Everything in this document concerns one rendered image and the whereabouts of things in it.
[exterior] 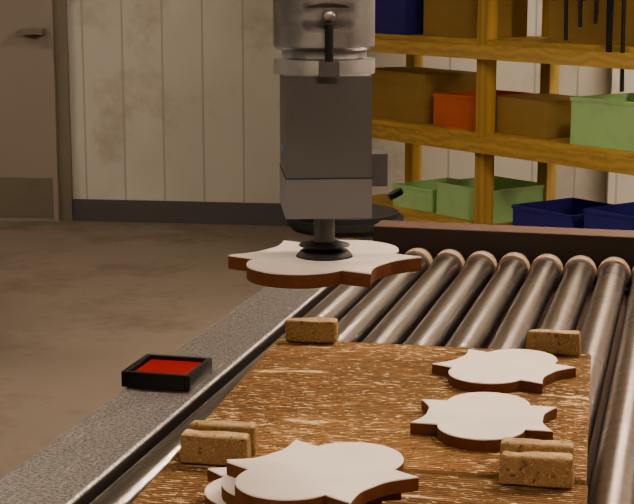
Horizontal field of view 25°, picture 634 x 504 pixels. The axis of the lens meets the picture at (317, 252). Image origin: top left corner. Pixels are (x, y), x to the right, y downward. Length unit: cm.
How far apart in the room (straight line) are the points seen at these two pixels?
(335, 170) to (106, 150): 701
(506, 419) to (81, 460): 38
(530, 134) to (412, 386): 494
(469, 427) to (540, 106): 505
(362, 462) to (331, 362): 45
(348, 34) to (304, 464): 32
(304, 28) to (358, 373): 55
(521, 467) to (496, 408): 18
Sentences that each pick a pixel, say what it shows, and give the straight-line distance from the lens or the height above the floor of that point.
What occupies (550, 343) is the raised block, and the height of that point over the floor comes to 95.
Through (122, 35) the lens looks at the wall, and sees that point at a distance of 797.
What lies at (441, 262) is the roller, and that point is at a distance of 217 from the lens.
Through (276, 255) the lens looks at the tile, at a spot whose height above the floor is 113.
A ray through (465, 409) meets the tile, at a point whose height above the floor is 95.
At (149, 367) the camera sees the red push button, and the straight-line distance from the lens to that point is 157.
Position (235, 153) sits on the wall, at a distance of 788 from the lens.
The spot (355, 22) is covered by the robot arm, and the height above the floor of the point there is 131.
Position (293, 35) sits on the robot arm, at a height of 130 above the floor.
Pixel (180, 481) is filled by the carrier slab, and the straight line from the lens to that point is 120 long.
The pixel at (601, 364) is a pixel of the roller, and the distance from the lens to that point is 167.
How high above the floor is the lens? 134
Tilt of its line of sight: 11 degrees down
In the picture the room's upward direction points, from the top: straight up
